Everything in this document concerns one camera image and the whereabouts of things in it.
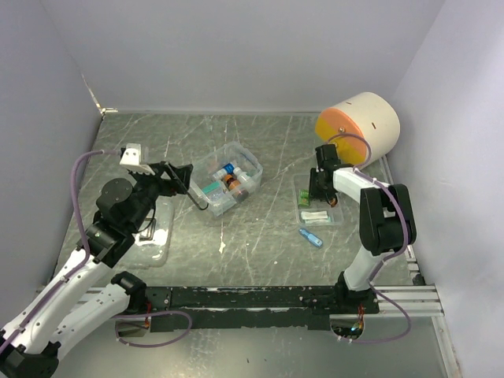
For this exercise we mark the beige cylinder orange face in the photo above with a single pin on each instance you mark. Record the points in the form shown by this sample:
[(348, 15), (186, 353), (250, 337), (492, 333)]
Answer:
[(364, 128)]

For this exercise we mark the blue plastic applicator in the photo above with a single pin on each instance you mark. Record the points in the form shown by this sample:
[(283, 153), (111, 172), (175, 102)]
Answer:
[(310, 237)]

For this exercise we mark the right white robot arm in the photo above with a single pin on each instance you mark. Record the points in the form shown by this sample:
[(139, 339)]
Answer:
[(386, 223)]

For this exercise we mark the small blue-label vial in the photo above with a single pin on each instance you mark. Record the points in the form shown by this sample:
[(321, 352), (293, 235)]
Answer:
[(227, 170)]

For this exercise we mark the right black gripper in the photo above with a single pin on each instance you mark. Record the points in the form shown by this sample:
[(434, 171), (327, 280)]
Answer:
[(314, 193)]

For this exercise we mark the clear plastic box lid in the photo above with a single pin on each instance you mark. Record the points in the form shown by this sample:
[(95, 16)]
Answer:
[(151, 246)]

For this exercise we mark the white medicine bottle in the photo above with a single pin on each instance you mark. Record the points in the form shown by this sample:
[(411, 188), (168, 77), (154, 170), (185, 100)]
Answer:
[(242, 177)]

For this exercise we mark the white tube packet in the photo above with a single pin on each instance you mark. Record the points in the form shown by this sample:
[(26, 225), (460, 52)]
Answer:
[(314, 217)]

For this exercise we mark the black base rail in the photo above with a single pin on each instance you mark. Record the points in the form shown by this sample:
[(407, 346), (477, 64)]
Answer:
[(311, 307)]

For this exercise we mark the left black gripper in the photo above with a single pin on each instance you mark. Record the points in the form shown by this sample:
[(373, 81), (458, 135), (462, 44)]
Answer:
[(180, 176)]

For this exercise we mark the teal-header plastic sachet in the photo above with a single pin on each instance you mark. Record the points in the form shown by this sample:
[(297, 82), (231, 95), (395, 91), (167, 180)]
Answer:
[(214, 191)]

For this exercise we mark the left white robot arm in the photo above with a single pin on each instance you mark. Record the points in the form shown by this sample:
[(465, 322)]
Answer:
[(34, 342)]

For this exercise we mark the clear plastic divider tray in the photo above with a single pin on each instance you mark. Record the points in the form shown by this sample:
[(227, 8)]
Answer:
[(301, 181)]

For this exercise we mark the green medicine box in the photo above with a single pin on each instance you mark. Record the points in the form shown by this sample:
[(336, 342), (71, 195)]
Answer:
[(303, 198)]

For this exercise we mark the clear plastic storage box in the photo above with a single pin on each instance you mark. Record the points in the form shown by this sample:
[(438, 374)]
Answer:
[(201, 176)]

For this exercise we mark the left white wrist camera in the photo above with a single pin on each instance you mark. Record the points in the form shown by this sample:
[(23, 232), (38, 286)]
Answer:
[(132, 160)]

